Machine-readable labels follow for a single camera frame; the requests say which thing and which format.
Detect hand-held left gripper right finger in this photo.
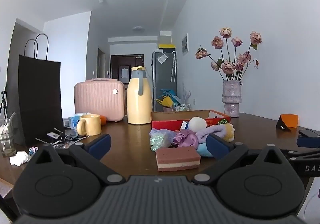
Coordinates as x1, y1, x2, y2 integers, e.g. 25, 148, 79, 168
192, 133, 290, 186

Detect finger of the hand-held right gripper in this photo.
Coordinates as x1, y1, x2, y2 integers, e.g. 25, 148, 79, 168
279, 148, 320, 160
297, 136, 320, 149

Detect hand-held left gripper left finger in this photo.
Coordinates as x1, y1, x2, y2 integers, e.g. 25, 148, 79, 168
27, 133, 125, 186

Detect light blue soft toy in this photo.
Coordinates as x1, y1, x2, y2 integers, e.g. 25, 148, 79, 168
196, 143, 218, 157

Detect lavender fuzzy headband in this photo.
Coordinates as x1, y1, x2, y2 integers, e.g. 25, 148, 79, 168
195, 125, 227, 143

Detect white and yellow hamster plush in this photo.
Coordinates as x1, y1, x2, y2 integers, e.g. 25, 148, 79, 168
188, 116, 236, 142

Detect purple satin scrunchie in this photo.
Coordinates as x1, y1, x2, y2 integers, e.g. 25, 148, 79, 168
174, 131, 200, 149

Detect pink layered sponge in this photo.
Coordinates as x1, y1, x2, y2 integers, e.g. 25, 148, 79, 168
155, 146, 201, 172

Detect red cardboard box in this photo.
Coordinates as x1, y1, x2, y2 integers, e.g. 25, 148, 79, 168
151, 110, 231, 132

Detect sheer glittery organza pouch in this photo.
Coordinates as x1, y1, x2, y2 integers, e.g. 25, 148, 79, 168
150, 135, 172, 152

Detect black phone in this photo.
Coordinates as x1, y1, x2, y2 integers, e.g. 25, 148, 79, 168
298, 129, 320, 137

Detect yellow ceramic mug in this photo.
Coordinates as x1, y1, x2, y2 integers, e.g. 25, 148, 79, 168
76, 114, 102, 136

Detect silver foil wrapper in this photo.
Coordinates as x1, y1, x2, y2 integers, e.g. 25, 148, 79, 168
64, 128, 88, 139

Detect orange and black box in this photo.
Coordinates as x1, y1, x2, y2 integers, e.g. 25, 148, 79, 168
276, 114, 299, 132

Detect floral plastic wrapper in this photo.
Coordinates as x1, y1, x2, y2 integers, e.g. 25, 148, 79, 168
55, 139, 83, 149

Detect pink ribbed suitcase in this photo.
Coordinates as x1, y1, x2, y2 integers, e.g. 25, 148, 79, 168
74, 78, 125, 122

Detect black card with white label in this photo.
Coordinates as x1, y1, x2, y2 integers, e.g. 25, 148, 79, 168
36, 128, 67, 144

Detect lilac ceramic vase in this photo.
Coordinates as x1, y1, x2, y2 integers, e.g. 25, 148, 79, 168
222, 80, 242, 118

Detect green small bottles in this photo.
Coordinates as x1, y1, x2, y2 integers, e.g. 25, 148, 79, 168
175, 103, 192, 112

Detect yellow thermos jug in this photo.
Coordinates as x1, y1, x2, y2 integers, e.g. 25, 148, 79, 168
127, 66, 152, 125

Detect white dried branches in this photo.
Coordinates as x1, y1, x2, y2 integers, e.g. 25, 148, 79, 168
182, 86, 193, 104

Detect blue and yellow plastic toy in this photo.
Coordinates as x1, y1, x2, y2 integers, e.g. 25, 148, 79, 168
155, 89, 179, 108

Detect black paper bag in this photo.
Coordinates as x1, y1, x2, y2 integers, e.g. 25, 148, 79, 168
7, 33, 64, 146

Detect dark brown door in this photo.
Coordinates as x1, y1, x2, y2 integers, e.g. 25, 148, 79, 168
111, 54, 145, 84

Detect dried pink roses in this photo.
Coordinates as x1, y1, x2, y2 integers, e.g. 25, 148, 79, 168
195, 27, 263, 82

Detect white crumpled tissue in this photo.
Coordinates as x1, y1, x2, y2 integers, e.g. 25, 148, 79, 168
9, 151, 30, 166

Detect grey refrigerator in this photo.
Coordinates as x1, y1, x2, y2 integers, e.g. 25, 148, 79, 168
152, 50, 177, 112

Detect clear folded umbrella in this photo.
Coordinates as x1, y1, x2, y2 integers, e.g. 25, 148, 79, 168
171, 51, 177, 82

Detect clear glass cup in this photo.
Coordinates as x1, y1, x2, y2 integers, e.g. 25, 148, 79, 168
0, 113, 17, 157

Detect black camera tripod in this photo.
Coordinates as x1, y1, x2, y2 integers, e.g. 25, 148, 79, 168
0, 88, 8, 124

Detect white wall panel box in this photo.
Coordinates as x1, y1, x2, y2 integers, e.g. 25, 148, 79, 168
182, 33, 189, 56

